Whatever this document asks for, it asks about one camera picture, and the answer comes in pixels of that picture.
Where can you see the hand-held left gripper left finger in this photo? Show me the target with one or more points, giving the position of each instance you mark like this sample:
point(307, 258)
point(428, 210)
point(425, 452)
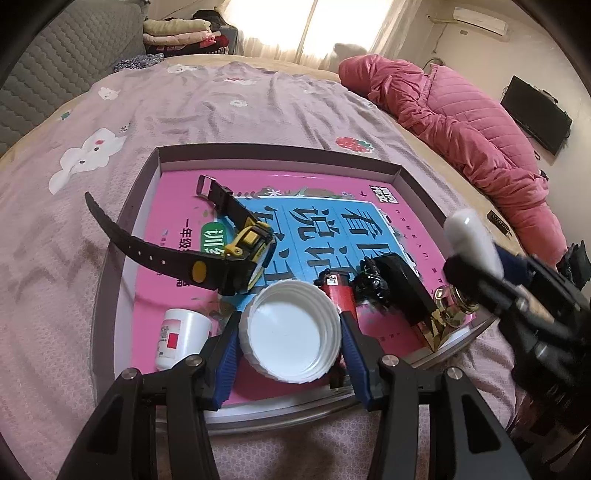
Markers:
point(226, 364)

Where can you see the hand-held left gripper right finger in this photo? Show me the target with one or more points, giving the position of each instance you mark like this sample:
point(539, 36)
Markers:
point(362, 369)

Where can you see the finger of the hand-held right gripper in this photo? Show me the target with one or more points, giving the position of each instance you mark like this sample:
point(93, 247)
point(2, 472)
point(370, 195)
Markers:
point(512, 265)
point(466, 272)

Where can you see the white earbuds case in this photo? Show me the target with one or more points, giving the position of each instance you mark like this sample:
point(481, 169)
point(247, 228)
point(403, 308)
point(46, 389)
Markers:
point(471, 235)

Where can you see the brass metal fitting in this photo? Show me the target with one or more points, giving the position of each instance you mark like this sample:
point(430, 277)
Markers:
point(450, 307)

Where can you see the white pill bottle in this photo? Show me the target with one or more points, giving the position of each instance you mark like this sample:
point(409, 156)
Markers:
point(184, 327)

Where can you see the black and gold rectangular box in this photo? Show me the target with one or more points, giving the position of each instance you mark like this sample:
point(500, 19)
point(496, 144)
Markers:
point(406, 290)

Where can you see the white ribbed jar lid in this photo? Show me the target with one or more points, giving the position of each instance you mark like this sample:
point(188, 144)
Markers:
point(286, 332)

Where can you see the red and black lighter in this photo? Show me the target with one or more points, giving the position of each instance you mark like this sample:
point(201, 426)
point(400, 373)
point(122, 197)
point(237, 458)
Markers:
point(339, 290)

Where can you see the black hair clip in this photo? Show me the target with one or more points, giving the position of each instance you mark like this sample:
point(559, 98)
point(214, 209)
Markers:
point(367, 281)

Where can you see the black and yellow wristwatch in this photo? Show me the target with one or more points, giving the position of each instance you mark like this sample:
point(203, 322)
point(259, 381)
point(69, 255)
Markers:
point(217, 272)

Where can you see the dark cardboard box tray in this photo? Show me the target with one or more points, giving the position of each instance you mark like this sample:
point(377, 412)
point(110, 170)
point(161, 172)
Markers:
point(111, 258)

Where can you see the small black tag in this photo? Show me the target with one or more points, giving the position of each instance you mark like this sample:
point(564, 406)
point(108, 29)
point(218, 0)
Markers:
point(501, 221)

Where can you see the pink quilt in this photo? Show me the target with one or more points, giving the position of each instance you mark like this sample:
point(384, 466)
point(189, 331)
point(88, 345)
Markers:
point(461, 129)

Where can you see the black television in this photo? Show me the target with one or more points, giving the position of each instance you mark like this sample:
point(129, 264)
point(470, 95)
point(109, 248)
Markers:
point(535, 115)

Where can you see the pink and blue book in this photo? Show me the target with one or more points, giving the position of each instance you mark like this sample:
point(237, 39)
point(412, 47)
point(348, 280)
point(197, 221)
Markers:
point(175, 207)

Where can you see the purple printed bedsheet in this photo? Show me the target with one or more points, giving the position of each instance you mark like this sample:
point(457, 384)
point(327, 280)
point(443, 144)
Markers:
point(55, 300)

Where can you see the white air conditioner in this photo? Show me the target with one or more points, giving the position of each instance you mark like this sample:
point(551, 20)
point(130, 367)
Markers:
point(480, 21)

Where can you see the grey cushion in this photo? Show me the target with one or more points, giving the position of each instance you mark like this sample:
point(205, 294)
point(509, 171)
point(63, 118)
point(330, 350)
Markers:
point(348, 50)

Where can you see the light window curtain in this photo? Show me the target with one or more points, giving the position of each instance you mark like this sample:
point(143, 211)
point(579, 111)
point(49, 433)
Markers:
point(277, 27)

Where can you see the dark patterned cloth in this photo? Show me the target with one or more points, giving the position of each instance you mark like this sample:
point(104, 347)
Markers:
point(138, 62)

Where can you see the stack of folded clothes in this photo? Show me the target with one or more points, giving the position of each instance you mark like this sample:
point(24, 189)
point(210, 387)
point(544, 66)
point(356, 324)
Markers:
point(175, 37)

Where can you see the grey quilted headboard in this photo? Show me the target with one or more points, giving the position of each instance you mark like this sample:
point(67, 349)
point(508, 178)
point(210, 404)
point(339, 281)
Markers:
point(55, 55)

